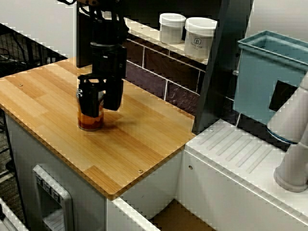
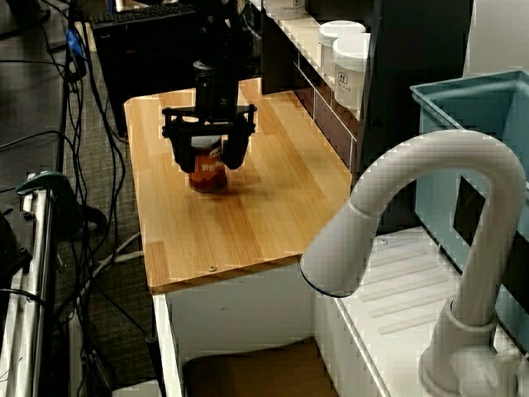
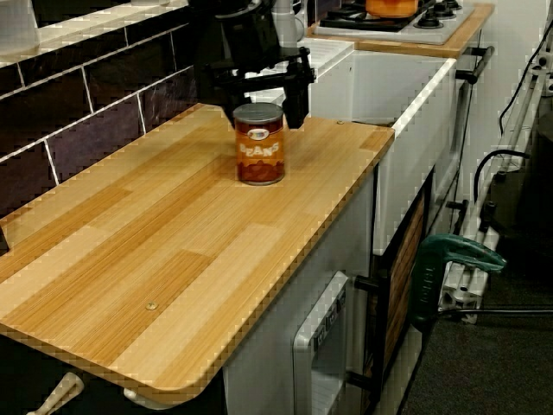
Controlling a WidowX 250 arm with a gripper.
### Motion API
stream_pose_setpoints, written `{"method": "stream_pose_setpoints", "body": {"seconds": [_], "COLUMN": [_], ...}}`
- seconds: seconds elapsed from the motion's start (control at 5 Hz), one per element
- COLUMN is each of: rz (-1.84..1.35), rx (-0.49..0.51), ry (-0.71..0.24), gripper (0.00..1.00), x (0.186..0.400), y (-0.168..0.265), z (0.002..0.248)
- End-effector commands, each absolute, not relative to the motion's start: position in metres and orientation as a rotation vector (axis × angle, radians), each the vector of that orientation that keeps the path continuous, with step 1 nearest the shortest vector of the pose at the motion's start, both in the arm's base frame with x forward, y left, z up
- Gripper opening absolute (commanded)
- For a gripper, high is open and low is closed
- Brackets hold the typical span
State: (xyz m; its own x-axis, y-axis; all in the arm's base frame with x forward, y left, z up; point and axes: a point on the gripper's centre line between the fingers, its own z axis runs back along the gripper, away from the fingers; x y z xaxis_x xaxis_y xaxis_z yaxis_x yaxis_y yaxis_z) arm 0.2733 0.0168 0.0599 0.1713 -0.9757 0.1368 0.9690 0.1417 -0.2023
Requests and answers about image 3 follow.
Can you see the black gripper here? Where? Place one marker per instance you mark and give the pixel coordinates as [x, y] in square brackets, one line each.
[250, 47]

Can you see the orange beans can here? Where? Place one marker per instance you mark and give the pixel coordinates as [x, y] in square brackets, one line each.
[259, 151]

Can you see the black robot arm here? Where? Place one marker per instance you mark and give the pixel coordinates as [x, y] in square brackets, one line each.
[242, 6]

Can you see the white toy faucet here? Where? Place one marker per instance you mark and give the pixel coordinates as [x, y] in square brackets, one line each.
[288, 21]

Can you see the white toy sink unit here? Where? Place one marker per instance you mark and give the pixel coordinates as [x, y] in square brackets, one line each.
[389, 86]

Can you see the black burner grate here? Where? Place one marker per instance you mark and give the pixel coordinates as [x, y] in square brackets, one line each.
[367, 22]

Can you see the orange toy pot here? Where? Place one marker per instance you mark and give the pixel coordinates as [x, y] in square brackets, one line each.
[391, 6]

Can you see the dark tile backsplash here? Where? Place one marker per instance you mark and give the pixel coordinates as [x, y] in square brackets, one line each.
[86, 121]

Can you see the grey toy stove plate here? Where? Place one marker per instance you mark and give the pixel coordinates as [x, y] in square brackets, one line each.
[432, 33]

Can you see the black stove knob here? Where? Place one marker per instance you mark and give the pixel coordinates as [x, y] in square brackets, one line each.
[429, 19]
[451, 4]

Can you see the cream shelf ledge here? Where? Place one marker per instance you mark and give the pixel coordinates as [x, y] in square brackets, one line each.
[86, 26]

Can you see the wooden slat panel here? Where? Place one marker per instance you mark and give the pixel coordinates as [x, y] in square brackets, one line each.
[402, 281]

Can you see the green clamp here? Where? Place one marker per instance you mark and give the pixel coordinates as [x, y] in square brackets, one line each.
[432, 268]

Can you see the white toy kitchen cabinet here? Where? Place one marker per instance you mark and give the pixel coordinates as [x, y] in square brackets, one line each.
[268, 346]

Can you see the white shelf container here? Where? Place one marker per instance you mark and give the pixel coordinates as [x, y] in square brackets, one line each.
[17, 26]

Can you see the black rod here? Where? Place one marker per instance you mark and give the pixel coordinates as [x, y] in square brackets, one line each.
[497, 311]

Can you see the dark upright post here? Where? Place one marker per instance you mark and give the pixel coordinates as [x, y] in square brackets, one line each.
[201, 43]

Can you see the black metal frame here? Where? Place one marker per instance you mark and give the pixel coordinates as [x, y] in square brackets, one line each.
[382, 276]

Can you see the aluminium extrusion frame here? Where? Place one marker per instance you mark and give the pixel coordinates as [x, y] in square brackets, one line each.
[466, 294]

